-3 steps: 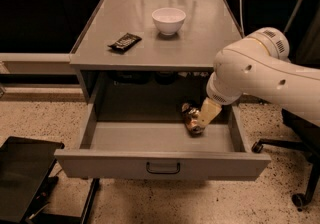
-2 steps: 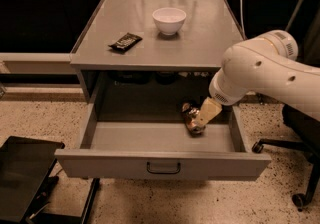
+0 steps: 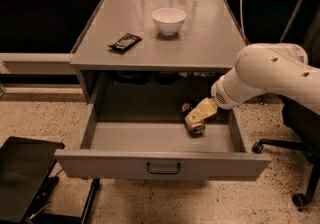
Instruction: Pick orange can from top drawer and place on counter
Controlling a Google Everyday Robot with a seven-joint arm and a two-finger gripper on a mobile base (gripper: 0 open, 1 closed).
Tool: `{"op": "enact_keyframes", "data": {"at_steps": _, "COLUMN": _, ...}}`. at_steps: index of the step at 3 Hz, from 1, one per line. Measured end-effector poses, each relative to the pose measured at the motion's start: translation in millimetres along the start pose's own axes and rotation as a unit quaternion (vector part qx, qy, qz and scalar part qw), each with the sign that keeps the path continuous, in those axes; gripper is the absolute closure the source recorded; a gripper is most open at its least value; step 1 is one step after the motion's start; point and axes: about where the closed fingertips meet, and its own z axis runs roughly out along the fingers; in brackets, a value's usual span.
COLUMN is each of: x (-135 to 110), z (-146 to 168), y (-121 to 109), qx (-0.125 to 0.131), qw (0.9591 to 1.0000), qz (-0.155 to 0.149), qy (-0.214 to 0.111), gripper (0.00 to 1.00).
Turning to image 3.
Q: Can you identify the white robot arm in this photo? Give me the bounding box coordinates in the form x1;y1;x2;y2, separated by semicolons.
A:
185;43;320;127

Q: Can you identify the grey open top drawer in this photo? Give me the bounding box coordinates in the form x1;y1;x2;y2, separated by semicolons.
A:
55;108;271;181

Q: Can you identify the grey metal cabinet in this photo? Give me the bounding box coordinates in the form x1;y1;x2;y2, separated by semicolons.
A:
71;0;246;99

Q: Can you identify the white ceramic bowl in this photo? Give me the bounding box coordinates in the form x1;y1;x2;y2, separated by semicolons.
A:
152;8;186;35

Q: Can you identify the black office chair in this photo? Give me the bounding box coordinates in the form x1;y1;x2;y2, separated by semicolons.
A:
252;100;320;211

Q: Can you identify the black snack bar wrapper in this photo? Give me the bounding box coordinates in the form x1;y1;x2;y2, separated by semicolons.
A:
110;33;142;52

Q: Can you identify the black drawer handle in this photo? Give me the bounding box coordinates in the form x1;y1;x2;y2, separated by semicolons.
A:
146;162;181;175

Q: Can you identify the white cable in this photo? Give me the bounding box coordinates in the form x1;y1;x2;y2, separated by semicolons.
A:
231;0;248;43

